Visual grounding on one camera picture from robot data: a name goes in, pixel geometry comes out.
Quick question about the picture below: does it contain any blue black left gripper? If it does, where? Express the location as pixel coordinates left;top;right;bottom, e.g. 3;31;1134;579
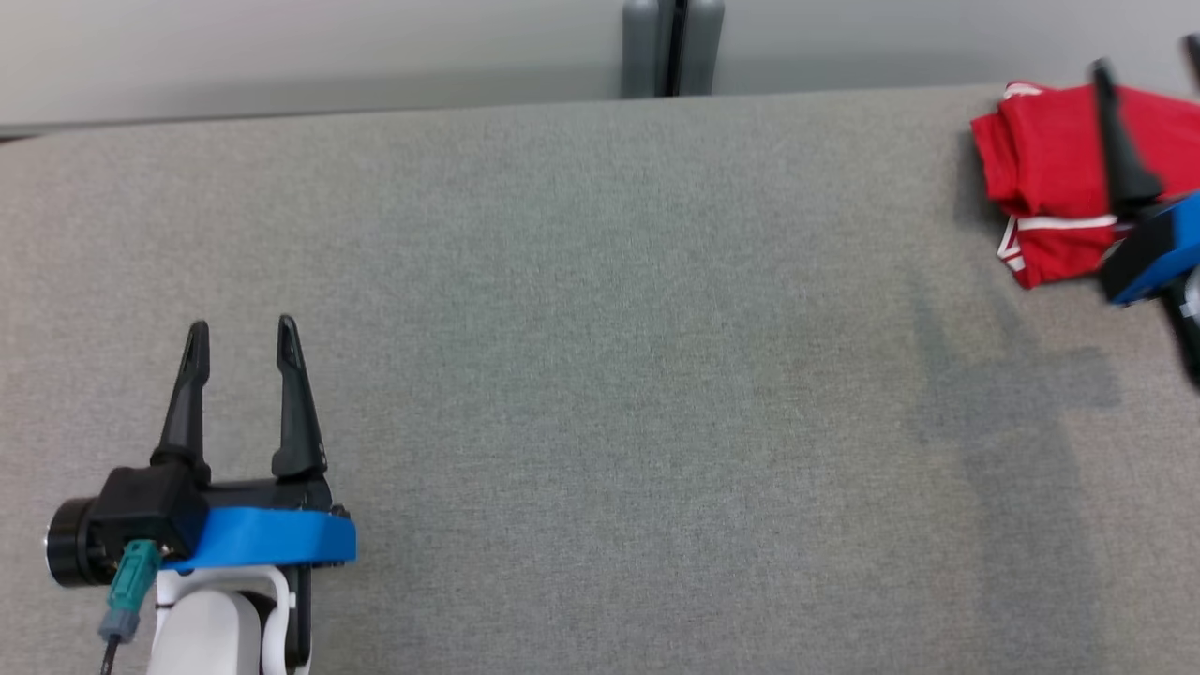
152;315;358;573

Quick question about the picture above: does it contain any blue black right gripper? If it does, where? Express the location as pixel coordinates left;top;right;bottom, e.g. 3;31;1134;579
1087;33;1200;306

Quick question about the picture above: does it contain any red white basketball jersey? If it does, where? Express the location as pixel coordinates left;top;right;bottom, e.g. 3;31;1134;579
970;82;1200;223

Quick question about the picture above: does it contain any grey fabric covered platform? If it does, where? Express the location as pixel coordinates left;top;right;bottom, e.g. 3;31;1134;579
0;84;1200;675

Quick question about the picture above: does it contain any left camera cable teal plug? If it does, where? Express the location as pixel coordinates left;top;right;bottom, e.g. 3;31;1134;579
98;539;162;675

